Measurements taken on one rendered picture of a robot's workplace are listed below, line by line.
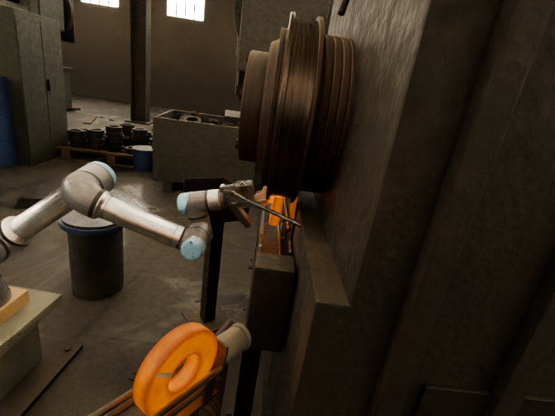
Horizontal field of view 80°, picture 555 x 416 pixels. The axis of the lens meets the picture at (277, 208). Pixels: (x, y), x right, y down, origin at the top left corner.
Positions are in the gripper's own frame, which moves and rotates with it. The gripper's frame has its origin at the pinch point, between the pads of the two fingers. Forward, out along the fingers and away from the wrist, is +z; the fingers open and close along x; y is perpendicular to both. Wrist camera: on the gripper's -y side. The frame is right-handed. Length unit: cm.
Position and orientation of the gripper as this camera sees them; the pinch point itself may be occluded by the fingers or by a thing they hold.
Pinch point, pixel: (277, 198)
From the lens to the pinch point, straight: 118.6
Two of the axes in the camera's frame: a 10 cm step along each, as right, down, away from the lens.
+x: 0.0, -3.4, 9.4
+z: 9.9, -1.0, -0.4
